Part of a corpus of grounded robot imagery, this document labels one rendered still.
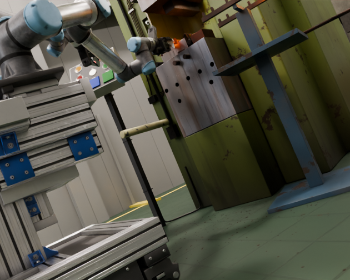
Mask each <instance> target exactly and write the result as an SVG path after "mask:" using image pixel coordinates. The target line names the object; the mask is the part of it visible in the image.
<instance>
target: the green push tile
mask: <svg viewBox="0 0 350 280"><path fill-rule="evenodd" d="M102 78H103V83H106V82H108V81H110V80H112V79H114V74H113V71H112V70H109V71H107V72H105V73H103V74H102Z"/></svg>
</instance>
